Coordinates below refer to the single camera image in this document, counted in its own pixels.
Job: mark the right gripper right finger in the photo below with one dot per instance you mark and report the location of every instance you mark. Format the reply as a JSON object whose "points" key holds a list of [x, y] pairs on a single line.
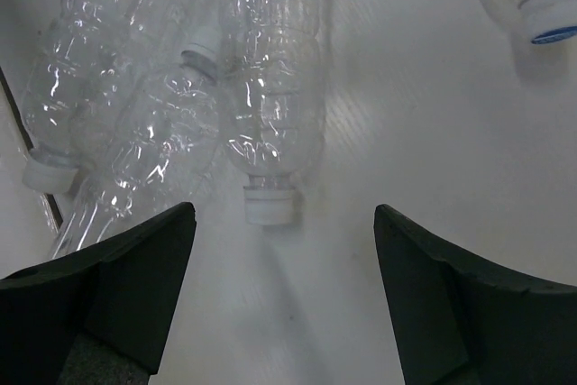
{"points": [[461, 319]]}

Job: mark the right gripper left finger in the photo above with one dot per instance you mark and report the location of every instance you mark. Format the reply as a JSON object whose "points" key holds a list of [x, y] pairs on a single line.
{"points": [[100, 315]]}

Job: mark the clear bottle centre right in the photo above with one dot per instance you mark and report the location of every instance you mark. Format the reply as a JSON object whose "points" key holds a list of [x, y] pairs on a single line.
{"points": [[163, 151]]}

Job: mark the clear bottle centre left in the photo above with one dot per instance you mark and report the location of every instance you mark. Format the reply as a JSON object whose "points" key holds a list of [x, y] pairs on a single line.
{"points": [[81, 42]]}

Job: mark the clear bottle centre upper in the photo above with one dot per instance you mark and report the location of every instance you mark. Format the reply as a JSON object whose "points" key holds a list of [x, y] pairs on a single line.
{"points": [[273, 105]]}

